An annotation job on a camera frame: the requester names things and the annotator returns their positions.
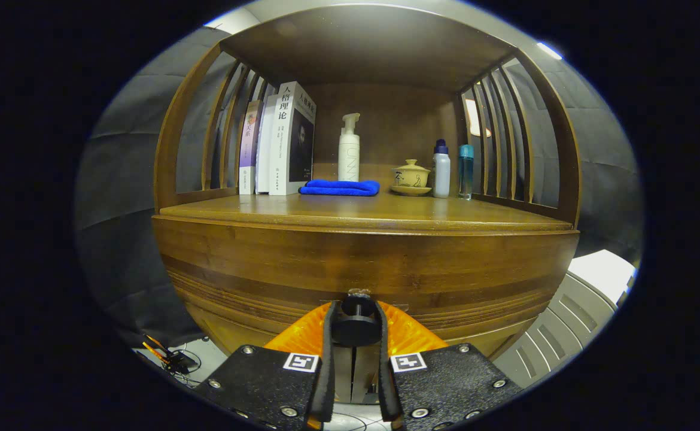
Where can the beige lidded teacup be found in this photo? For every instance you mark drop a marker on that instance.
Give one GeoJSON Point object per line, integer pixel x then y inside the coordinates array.
{"type": "Point", "coordinates": [411, 176]}

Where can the thick white and black book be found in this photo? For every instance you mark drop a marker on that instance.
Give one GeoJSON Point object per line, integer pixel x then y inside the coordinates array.
{"type": "Point", "coordinates": [290, 143]}

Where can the wooden countertop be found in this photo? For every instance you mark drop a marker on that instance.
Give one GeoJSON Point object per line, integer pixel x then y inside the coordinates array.
{"type": "Point", "coordinates": [386, 209]}

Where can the black drawer knob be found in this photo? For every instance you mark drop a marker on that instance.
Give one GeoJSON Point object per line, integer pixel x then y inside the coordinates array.
{"type": "Point", "coordinates": [356, 329]}

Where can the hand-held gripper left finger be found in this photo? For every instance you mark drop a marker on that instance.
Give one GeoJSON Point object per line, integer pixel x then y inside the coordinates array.
{"type": "Point", "coordinates": [325, 371]}

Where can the brown wooden cabinet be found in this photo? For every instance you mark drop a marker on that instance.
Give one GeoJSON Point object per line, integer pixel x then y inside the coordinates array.
{"type": "Point", "coordinates": [368, 48]}

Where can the orange and black device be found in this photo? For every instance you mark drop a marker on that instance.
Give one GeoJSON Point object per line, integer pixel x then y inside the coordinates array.
{"type": "Point", "coordinates": [173, 359]}

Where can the white bottle with blue cap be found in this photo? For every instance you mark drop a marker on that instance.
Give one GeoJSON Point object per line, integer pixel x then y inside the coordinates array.
{"type": "Point", "coordinates": [441, 173]}

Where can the blue folded cloth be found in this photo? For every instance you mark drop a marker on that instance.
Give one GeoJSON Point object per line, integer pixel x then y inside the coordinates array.
{"type": "Point", "coordinates": [338, 188]}

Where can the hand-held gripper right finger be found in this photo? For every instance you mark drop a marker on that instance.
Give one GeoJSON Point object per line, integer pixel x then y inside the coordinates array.
{"type": "Point", "coordinates": [387, 371]}

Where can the white drawer unit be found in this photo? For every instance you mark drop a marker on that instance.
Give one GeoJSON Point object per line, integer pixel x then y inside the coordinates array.
{"type": "Point", "coordinates": [565, 323]}

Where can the brown wooden drawer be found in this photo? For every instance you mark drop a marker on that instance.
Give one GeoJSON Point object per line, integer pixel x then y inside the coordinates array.
{"type": "Point", "coordinates": [266, 263]}

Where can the white pump bottle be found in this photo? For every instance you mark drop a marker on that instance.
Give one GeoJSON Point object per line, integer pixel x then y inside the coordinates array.
{"type": "Point", "coordinates": [349, 155]}

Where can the teal bottle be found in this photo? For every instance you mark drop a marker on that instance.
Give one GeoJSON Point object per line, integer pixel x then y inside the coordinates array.
{"type": "Point", "coordinates": [465, 173]}

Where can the ceiling tube light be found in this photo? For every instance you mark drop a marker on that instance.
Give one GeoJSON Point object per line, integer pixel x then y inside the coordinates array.
{"type": "Point", "coordinates": [548, 50]}

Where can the thin white book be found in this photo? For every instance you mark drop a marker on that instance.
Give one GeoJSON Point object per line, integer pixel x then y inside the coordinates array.
{"type": "Point", "coordinates": [264, 149]}

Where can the purple book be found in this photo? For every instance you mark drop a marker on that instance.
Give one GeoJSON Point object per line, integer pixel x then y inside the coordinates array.
{"type": "Point", "coordinates": [248, 143]}

